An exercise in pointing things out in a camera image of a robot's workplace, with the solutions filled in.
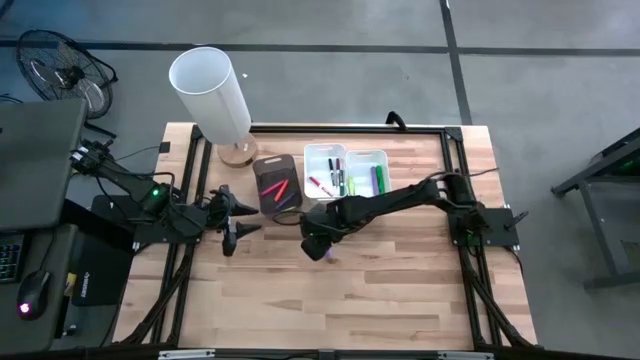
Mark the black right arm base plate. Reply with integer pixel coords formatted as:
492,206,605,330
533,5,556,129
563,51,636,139
448,207,521,249

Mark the black computer mouse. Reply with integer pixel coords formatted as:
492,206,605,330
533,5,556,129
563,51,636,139
16,269,52,321

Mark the grey flat monitor panel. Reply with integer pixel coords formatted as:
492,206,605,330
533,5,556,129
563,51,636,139
0,98,87,232

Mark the silver bracket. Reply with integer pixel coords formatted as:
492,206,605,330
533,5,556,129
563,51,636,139
437,351,495,360
158,349,216,360

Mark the dark grey plastic bin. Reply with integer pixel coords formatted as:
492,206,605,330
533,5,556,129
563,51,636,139
252,153,305,216

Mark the backlit black keyboard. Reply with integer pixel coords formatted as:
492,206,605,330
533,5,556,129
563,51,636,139
0,234,25,285

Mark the black aluminium table frame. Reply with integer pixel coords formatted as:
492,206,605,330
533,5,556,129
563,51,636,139
119,124,536,351

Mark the black metal side stand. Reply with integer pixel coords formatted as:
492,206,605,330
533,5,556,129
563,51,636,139
551,127,640,291

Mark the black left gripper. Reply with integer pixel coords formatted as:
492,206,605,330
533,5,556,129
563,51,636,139
207,184,263,257

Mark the pink highlighter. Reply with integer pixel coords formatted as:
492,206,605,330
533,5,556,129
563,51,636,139
260,179,286,197

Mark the white shade wooden base lamp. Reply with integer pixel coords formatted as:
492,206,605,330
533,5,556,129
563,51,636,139
168,46,260,169

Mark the white plastic bin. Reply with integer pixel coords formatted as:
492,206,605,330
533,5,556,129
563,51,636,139
344,149,391,199
303,143,349,204

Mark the black clamp lever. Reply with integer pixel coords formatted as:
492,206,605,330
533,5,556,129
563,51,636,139
502,209,530,232

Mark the red dry-erase marker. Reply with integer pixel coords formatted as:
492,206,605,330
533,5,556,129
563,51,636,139
307,175,335,197

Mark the grey side desk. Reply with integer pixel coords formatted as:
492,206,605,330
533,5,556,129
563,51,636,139
0,223,81,354

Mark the black curved clamp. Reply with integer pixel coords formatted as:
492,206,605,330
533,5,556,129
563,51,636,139
384,110,409,132

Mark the black floor fan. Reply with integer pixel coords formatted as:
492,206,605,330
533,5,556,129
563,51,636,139
16,28,120,140

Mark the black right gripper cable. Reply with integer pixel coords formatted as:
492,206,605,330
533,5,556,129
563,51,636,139
271,208,309,227

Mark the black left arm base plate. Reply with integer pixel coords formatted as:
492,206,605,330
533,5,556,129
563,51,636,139
91,193,207,245

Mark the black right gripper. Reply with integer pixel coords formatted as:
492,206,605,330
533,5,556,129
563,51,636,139
299,198,354,262

